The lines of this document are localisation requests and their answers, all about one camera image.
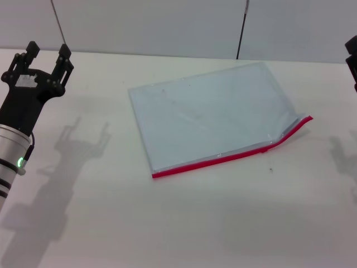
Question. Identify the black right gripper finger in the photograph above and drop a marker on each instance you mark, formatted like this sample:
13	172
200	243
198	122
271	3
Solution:
352	46

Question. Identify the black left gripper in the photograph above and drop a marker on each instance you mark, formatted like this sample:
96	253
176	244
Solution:
25	95

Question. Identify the clear document bag red zipper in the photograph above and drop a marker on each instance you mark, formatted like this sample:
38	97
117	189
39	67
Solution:
212	111

